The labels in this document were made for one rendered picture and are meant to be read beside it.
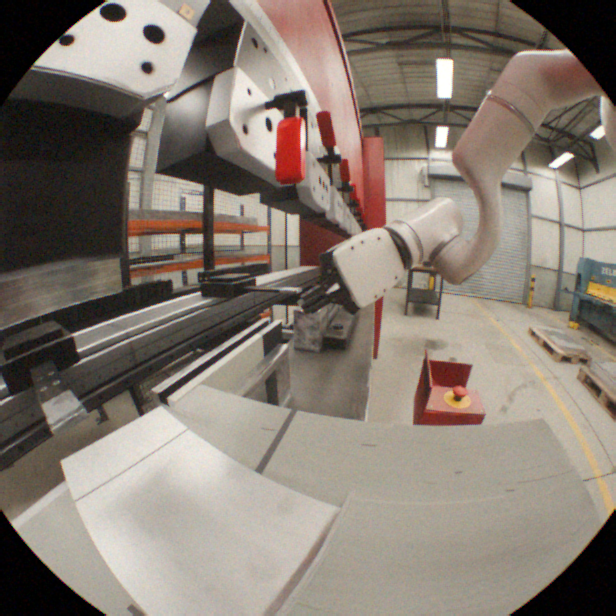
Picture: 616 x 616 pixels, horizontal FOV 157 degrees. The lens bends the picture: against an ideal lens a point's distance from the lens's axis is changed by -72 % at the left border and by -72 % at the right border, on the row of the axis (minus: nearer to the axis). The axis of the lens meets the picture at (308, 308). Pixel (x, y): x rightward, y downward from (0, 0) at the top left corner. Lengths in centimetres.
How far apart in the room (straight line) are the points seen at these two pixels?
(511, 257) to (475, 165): 760
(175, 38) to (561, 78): 40
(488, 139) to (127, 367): 66
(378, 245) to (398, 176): 745
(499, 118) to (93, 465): 50
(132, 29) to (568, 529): 30
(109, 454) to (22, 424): 28
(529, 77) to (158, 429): 53
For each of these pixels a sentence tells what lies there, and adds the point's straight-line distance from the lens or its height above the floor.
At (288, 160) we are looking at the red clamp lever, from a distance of 19.
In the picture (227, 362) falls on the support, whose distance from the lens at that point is 21.
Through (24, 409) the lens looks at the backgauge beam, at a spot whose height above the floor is 94.
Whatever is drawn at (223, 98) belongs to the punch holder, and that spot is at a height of 122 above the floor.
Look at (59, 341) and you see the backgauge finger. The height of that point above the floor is 102.
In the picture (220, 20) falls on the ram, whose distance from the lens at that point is 29.
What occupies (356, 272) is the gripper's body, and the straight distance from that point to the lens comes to 32.
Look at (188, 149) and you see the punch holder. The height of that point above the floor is 118.
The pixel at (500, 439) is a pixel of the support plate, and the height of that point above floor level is 100.
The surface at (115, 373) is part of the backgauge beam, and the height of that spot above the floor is 92.
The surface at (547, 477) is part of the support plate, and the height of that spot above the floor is 100.
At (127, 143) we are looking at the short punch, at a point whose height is 117.
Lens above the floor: 110
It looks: 15 degrees down
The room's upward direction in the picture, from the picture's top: straight up
